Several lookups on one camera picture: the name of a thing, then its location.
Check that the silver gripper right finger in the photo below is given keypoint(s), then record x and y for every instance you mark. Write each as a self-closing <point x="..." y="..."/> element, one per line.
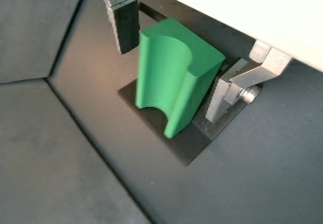
<point x="238" y="83"/>

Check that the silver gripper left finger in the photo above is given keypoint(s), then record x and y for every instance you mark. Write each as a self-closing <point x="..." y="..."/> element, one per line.
<point x="123" y="16"/>

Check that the green arch block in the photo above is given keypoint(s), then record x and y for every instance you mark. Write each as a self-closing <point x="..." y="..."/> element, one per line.
<point x="178" y="66"/>

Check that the black curved fixture block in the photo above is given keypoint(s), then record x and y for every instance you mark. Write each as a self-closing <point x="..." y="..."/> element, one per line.
<point x="200" y="131"/>

